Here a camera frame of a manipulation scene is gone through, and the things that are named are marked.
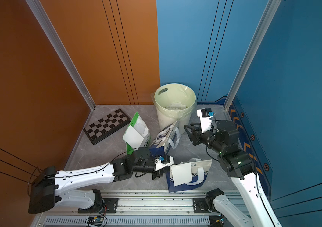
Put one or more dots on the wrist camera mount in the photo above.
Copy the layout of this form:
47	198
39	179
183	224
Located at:
163	161
206	116

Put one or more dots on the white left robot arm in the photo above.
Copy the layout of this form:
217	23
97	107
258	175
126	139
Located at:
54	188

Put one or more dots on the green circuit board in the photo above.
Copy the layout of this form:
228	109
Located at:
96	221
223	219

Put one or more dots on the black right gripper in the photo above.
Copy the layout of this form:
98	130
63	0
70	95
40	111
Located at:
196	135

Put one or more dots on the white receipt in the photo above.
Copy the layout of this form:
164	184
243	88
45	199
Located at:
136	136
181	174

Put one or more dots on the blue white bag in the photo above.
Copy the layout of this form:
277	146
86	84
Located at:
168	138
200	170

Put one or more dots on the pale green trash bin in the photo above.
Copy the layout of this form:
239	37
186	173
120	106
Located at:
174	103

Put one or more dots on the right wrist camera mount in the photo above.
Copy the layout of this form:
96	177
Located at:
206	116

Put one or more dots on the aluminium corner post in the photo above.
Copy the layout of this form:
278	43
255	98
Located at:
52	35
263	25

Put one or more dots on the green circuit board right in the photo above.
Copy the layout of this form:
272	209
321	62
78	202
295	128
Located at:
223	219

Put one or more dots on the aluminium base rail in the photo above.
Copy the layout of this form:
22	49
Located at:
139	208

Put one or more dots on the green circuit board left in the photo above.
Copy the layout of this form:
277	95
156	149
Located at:
96	221

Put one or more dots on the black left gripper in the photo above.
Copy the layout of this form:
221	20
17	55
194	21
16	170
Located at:
158	173

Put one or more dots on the aluminium corner post left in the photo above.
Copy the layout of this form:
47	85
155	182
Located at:
52	35

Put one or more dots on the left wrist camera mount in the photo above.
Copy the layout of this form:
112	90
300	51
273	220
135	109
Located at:
163	161

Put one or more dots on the green white paper bag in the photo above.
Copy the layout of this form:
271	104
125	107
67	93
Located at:
137	120

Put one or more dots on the black white chessboard box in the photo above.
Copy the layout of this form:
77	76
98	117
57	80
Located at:
107	125

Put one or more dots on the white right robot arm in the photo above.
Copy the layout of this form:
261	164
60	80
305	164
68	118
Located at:
242	170

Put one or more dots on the aluminium corner post right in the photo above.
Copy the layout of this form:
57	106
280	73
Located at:
263	25

